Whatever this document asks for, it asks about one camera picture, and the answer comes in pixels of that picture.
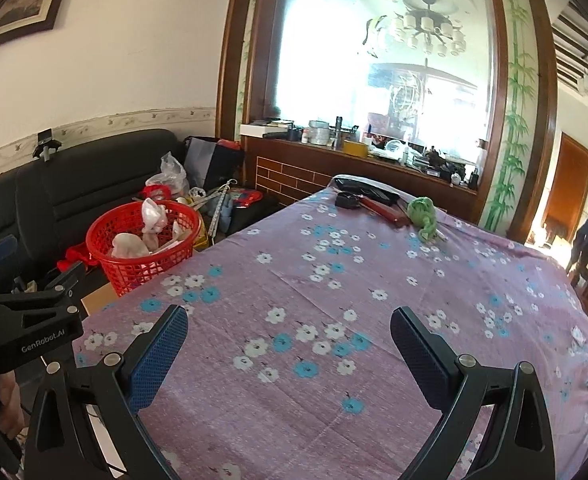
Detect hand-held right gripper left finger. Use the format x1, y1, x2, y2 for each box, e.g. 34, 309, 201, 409
24, 304, 189, 480

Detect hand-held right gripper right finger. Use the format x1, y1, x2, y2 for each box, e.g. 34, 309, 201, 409
390, 306, 557, 480

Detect red plastic mesh basket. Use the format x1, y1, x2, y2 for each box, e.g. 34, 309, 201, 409
86, 202, 202, 297

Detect pink plastic bag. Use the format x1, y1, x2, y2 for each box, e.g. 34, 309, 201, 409
111, 232, 149, 259

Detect white plastic bag red print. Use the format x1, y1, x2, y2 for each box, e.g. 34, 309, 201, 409
141, 197, 169, 233

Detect person's left hand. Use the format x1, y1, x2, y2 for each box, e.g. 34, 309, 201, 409
0, 372, 25, 441

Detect flat brown cardboard box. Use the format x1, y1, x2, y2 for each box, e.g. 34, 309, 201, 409
81, 282, 120, 316

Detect black sofa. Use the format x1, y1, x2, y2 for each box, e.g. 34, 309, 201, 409
0, 129, 189, 291

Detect green knitted cloth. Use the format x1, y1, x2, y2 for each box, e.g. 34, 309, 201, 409
406, 196, 447, 243

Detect clear plastic bag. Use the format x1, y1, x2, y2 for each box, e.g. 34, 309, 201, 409
146, 152, 189, 196

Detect red patterned bag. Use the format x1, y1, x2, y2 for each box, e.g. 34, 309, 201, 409
229, 187, 263, 208

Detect black shopping bag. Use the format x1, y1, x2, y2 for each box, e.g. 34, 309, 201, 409
184, 136, 245, 191

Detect dark blue jacket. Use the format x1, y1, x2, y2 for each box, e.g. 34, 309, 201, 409
568, 202, 588, 283

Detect wooden partition counter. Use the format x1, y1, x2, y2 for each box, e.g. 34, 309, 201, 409
239, 122, 479, 221

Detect wooden door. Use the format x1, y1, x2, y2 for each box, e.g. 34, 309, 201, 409
541, 132, 588, 246

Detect silver tape rolls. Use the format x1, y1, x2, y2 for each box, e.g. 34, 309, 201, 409
308, 120, 331, 147

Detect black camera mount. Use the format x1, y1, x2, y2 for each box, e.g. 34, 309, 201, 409
33, 130, 62, 163

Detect bamboo wall painting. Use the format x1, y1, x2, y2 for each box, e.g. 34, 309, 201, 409
478, 0, 534, 233

